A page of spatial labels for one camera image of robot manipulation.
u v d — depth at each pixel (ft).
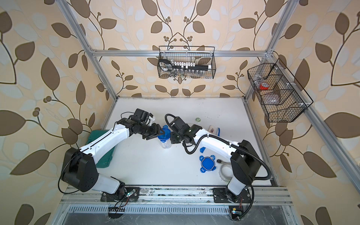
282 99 2.42
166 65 2.75
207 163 2.79
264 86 2.65
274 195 2.47
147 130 2.37
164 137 2.70
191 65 2.66
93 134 3.18
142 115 2.26
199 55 2.99
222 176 2.58
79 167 1.38
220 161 2.77
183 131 2.04
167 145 2.85
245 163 1.42
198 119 3.45
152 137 2.49
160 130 2.58
